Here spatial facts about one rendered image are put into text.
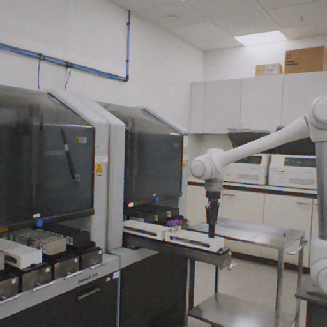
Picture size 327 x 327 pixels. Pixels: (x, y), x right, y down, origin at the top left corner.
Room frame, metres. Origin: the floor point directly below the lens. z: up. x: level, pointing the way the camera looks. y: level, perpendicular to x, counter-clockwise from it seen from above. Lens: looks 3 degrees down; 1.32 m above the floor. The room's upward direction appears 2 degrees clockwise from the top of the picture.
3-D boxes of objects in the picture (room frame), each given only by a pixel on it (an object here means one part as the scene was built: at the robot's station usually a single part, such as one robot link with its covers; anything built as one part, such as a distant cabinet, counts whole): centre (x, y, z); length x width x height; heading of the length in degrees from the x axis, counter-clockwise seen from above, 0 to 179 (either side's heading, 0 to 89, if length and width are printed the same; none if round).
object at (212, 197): (1.70, -0.25, 1.06); 0.08 x 0.07 x 0.09; 146
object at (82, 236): (1.65, 0.39, 0.85); 0.12 x 0.02 x 0.06; 146
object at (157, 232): (1.94, 0.09, 0.83); 0.30 x 0.10 x 0.06; 56
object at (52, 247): (1.53, 0.48, 0.85); 0.12 x 0.02 x 0.06; 147
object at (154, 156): (2.31, 0.24, 1.28); 0.61 x 0.51 x 0.63; 146
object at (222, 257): (1.84, -0.06, 0.78); 0.73 x 0.14 x 0.09; 56
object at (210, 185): (1.70, -0.25, 1.13); 0.09 x 0.09 x 0.06
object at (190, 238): (1.76, -0.17, 0.83); 0.30 x 0.10 x 0.06; 56
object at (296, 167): (3.95, -1.58, 1.24); 0.62 x 0.56 x 0.69; 147
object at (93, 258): (1.78, 0.59, 0.78); 0.73 x 0.14 x 0.09; 56
